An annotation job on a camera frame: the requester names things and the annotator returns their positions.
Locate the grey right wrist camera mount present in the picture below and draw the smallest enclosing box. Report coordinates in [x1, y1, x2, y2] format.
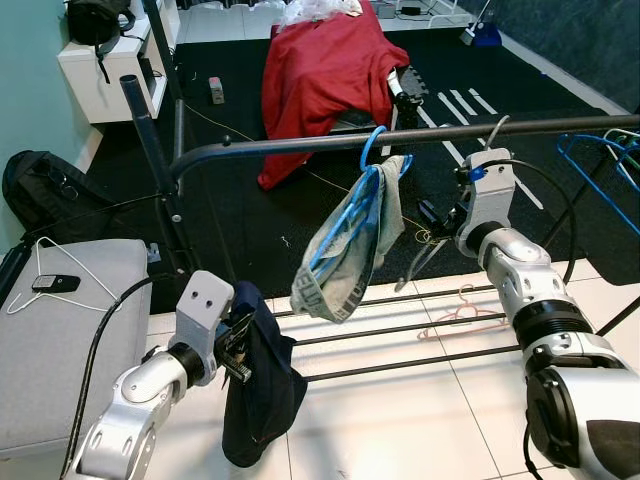
[455, 147, 517, 257]

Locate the pink wire hanger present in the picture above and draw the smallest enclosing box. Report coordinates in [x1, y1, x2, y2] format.
[418, 283, 512, 344]

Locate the white wire hanger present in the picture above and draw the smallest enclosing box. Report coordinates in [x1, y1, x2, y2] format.
[4, 234, 132, 317]

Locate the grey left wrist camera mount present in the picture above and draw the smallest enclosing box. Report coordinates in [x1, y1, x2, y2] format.
[174, 270, 237, 387]

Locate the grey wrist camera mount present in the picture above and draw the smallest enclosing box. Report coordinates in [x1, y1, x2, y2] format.
[174, 270, 237, 387]
[455, 147, 517, 257]

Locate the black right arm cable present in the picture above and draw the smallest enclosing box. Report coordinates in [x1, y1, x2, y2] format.
[475, 158, 580, 287]

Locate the blue hanger carrying grey garment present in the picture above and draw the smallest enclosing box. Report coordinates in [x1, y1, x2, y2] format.
[304, 124, 417, 277]

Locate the blue mop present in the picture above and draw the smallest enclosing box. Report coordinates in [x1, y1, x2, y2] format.
[459, 0, 505, 49]

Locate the grey upholstered ottoman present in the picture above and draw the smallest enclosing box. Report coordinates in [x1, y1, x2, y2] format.
[0, 238, 152, 457]

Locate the black backpack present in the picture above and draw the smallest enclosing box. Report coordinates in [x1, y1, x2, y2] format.
[0, 150, 102, 237]

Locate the small black remote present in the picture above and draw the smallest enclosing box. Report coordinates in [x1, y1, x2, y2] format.
[30, 274, 82, 294]

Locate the black carpet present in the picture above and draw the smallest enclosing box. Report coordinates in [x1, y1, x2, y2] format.
[70, 25, 640, 291]

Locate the blue plastic hanger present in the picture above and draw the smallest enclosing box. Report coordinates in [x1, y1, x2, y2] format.
[555, 128, 640, 237]

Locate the black white machine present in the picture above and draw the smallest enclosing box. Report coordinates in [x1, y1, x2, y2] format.
[388, 65, 432, 112]

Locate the red cloth cover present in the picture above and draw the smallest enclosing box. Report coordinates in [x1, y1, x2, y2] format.
[258, 0, 412, 192]

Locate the black flat device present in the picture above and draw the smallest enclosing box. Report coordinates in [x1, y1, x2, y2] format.
[0, 240, 32, 302]

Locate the white plastic bag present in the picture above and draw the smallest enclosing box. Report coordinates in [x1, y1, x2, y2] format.
[280, 0, 364, 24]

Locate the grey garment with lettering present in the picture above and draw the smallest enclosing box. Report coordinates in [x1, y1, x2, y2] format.
[290, 153, 410, 324]

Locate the black metal clothes rack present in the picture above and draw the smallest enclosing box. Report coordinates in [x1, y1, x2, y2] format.
[0, 0, 640, 387]

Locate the white shelf unit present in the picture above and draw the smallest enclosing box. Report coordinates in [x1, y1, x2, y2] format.
[57, 0, 182, 125]

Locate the navy garment with gold print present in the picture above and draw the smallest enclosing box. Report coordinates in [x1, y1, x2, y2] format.
[220, 280, 310, 469]

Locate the white floor strip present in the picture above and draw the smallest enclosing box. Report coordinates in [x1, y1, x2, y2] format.
[414, 104, 467, 167]

